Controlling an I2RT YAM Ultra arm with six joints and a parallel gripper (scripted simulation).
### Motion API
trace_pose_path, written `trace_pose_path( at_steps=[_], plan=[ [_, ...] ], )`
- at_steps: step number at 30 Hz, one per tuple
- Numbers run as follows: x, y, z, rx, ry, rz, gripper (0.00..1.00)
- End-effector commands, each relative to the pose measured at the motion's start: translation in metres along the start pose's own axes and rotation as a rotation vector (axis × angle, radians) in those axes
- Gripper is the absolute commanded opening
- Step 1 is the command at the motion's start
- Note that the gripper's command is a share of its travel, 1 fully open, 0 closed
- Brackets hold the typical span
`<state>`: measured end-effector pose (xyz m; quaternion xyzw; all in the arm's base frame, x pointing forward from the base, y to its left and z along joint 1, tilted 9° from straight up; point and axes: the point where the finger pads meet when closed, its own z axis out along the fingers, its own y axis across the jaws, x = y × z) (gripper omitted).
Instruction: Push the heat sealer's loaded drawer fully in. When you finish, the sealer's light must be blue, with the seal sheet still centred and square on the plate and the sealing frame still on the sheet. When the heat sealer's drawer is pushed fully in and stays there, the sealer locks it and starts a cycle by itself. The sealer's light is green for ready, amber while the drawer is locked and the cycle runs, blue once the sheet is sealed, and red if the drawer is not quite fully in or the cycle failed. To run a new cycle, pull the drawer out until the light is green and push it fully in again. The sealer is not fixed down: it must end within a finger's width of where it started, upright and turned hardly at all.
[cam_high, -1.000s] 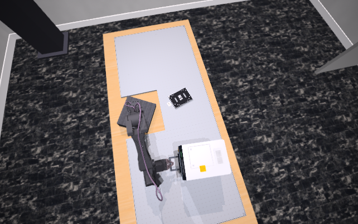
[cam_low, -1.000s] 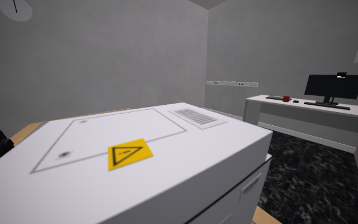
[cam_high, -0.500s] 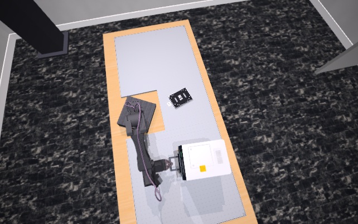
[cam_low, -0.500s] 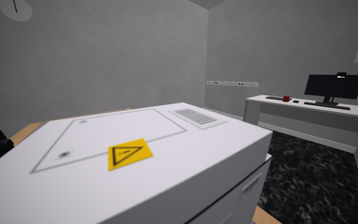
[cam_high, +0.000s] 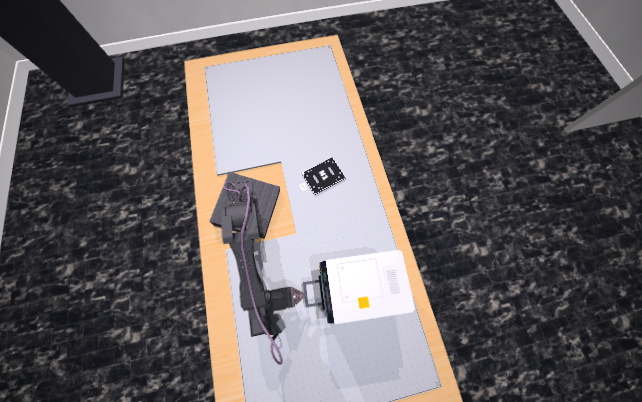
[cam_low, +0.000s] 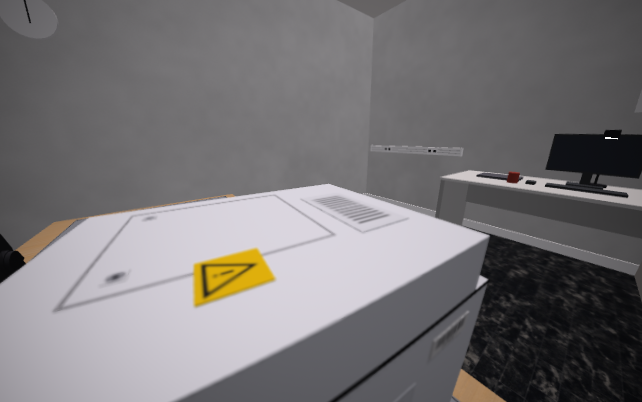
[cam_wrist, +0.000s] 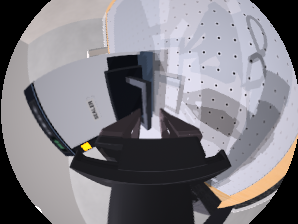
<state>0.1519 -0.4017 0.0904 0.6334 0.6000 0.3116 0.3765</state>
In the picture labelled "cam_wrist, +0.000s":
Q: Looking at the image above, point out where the white heat sealer housing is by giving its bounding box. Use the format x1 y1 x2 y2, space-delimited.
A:
24 51 153 156

